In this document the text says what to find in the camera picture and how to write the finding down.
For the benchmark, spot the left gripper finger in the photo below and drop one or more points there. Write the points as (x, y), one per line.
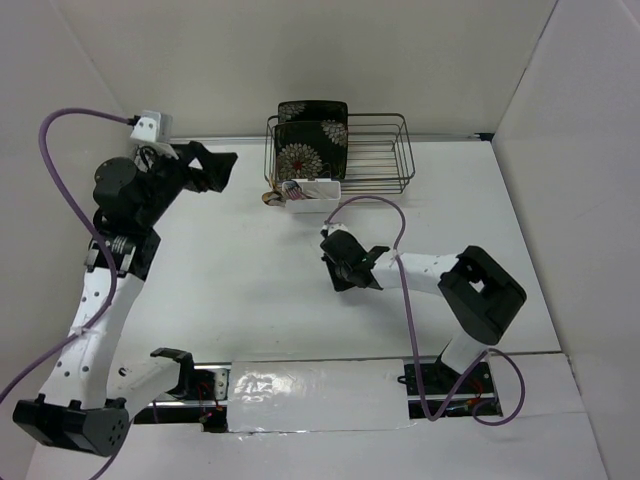
(217, 168)
(200, 152)

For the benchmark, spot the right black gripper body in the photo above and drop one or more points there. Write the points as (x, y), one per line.
(346, 271)

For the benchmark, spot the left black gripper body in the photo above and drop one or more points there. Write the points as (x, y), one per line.
(179, 175)

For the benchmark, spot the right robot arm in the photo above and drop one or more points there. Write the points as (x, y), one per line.
(483, 297)

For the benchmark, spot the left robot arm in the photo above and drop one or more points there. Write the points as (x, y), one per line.
(85, 405)

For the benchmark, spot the white cutlery caddy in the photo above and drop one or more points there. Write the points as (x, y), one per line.
(312, 206)

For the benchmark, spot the front black floral plate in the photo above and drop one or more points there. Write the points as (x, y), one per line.
(311, 150)

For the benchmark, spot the black floral plate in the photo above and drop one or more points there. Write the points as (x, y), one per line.
(312, 110)
(311, 150)

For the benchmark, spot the rear black floral plate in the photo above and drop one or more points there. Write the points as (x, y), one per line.
(312, 110)

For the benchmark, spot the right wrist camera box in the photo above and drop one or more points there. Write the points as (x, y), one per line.
(329, 228)

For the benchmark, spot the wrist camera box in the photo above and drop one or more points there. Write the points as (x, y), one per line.
(152, 127)
(329, 228)

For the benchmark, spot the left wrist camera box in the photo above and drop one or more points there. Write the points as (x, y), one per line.
(152, 127)

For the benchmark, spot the grey wire dish rack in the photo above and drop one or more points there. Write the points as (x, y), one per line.
(380, 157)

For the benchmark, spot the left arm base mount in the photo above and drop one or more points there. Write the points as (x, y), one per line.
(201, 395)

